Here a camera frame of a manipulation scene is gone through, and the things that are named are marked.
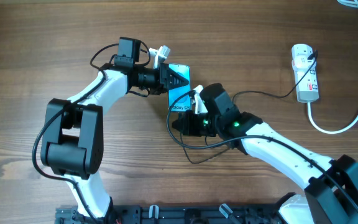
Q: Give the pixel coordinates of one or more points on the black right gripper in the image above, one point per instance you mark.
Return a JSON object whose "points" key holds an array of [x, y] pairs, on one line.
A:
{"points": [[190, 130]]}

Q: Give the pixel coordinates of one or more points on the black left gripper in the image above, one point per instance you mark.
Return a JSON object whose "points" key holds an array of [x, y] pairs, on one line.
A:
{"points": [[162, 83]]}

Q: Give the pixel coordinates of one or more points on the Galaxy smartphone with cyan screen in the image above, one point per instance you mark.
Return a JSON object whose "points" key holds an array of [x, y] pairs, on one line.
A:
{"points": [[184, 103]]}

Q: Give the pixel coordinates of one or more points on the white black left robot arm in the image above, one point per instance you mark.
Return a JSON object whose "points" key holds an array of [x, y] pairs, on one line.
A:
{"points": [[70, 145]]}

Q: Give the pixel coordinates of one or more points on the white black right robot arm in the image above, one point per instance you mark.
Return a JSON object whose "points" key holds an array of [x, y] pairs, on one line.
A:
{"points": [[330, 185]]}

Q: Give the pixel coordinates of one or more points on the white USB charger plug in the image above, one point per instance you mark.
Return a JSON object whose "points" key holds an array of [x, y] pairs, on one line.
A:
{"points": [[301, 63]]}

